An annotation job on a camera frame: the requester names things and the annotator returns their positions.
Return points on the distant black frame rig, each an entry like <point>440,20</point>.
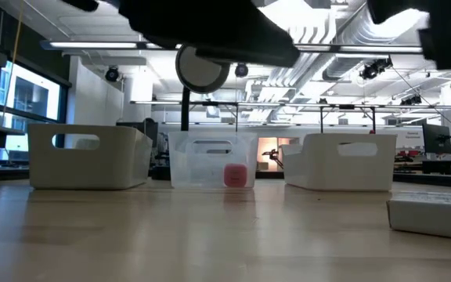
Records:
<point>321,117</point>

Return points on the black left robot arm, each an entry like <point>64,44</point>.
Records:
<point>80,4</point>

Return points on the black background monitor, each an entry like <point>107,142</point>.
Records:
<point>437,139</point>

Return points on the small distant robot arm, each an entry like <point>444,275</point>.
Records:
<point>274,156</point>

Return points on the overhead light bar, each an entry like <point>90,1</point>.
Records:
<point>92,45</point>

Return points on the white product box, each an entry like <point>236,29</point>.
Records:
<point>433,215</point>

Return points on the black ceiling mounted device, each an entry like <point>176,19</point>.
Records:
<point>374,68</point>

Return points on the black desk lamp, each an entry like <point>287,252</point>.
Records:
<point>200,72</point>

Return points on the dark background desk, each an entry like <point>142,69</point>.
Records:
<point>444,166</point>

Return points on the white plastic bin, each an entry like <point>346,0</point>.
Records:
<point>327,168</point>
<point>76,168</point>

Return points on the black ceiling dome device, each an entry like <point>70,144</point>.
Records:
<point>112,73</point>
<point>241,70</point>

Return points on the pink wall charger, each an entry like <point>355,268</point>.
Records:
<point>235,175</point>

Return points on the clear plastic bin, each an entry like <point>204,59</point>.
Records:
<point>194,172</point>

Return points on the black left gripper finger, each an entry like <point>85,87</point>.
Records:
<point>245,39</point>

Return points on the silver ceiling duct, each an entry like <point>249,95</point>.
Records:
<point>351,31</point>

